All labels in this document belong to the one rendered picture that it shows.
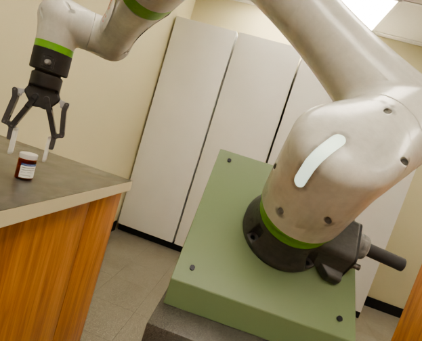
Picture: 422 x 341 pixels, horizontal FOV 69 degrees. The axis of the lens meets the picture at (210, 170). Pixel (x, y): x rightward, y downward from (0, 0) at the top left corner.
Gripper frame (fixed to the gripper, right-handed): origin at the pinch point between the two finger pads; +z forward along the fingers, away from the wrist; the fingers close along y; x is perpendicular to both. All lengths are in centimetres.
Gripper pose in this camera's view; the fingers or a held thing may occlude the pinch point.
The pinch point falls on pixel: (30, 147)
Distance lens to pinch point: 96.6
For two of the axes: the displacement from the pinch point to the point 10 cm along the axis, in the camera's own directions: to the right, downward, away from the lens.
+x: -3.3, -2.0, 9.2
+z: -3.0, 9.5, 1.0
